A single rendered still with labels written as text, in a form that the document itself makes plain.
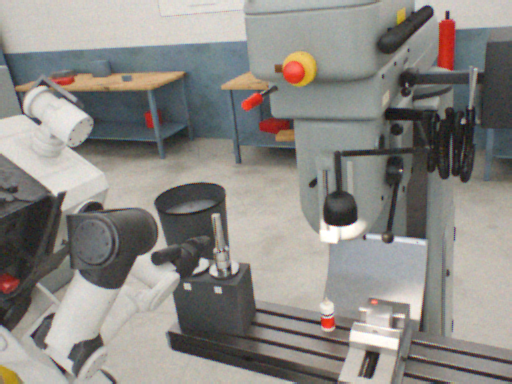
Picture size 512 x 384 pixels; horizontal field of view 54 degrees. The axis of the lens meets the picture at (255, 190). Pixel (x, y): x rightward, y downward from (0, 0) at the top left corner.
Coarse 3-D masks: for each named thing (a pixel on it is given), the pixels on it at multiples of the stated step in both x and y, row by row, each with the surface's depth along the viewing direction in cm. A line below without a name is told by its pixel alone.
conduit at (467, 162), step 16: (448, 112) 131; (432, 128) 129; (448, 128) 139; (464, 128) 136; (432, 144) 129; (448, 144) 141; (464, 144) 124; (432, 160) 131; (448, 160) 140; (464, 160) 125; (448, 176) 135; (464, 176) 128
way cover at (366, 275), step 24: (360, 240) 168; (408, 240) 161; (336, 264) 171; (360, 264) 168; (384, 264) 164; (408, 264) 161; (336, 288) 169; (360, 288) 166; (384, 288) 163; (408, 288) 160; (336, 312) 165
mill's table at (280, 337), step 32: (256, 320) 157; (288, 320) 155; (320, 320) 153; (352, 320) 152; (192, 352) 156; (224, 352) 151; (256, 352) 144; (288, 352) 142; (320, 352) 141; (416, 352) 137; (448, 352) 136; (480, 352) 134
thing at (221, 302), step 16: (208, 272) 151; (224, 272) 147; (240, 272) 149; (176, 288) 151; (192, 288) 149; (208, 288) 147; (224, 288) 145; (240, 288) 146; (176, 304) 154; (192, 304) 151; (208, 304) 149; (224, 304) 147; (240, 304) 146; (192, 320) 154; (208, 320) 152; (224, 320) 150; (240, 320) 148
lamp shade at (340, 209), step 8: (344, 192) 103; (328, 200) 103; (336, 200) 101; (344, 200) 101; (352, 200) 102; (328, 208) 102; (336, 208) 101; (344, 208) 101; (352, 208) 102; (328, 216) 103; (336, 216) 102; (344, 216) 101; (352, 216) 102; (328, 224) 103; (336, 224) 102; (344, 224) 102; (352, 224) 103
